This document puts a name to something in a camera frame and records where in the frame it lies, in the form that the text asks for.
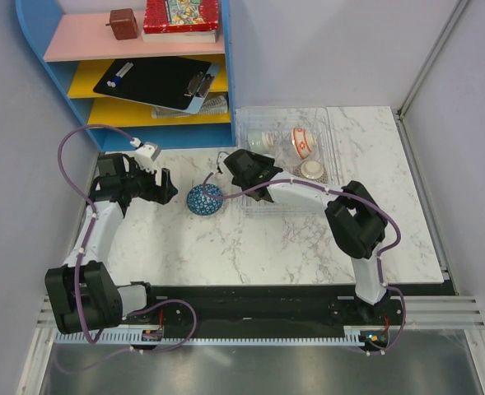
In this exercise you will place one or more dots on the pale green bowl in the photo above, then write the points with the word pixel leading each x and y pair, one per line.
pixel 259 141

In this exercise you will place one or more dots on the brown wooden cube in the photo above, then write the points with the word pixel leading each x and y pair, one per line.
pixel 123 24

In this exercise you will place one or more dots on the red patterned book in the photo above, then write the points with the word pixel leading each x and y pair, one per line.
pixel 181 16

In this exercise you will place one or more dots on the orange white patterned bowl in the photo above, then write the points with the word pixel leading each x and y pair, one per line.
pixel 304 142

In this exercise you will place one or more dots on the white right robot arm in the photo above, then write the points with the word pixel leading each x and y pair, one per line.
pixel 360 228

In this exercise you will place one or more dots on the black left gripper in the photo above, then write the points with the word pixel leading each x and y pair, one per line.
pixel 162 193

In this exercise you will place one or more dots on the aluminium corner frame post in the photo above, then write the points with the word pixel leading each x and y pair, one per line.
pixel 434 54

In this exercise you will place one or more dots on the white blue marker pen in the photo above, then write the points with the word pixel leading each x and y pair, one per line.
pixel 119 75

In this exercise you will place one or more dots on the white wire dish rack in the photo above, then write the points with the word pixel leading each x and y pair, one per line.
pixel 280 123

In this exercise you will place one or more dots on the blue triangle patterned bowl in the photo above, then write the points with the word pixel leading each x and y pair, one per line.
pixel 201 204

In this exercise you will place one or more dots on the light blue cable duct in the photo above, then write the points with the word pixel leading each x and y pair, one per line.
pixel 151 336

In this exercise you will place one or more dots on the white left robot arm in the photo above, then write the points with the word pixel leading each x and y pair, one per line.
pixel 81 292

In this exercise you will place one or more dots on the black clipboard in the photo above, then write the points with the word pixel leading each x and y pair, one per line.
pixel 168 82

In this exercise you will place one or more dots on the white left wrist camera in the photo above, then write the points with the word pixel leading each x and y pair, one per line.
pixel 145 156

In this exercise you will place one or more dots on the blue shelf unit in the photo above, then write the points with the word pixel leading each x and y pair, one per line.
pixel 76 49

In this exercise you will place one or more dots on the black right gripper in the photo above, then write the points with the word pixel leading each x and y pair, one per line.
pixel 263 162

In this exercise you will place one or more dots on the black mosaic patterned bowl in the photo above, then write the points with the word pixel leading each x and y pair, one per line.
pixel 312 170

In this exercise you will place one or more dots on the white book under red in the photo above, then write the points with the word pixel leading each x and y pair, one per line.
pixel 192 37

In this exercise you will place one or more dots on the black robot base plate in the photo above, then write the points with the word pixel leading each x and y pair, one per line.
pixel 266 310

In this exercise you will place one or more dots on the patterned paper booklet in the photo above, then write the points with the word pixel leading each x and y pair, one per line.
pixel 217 103

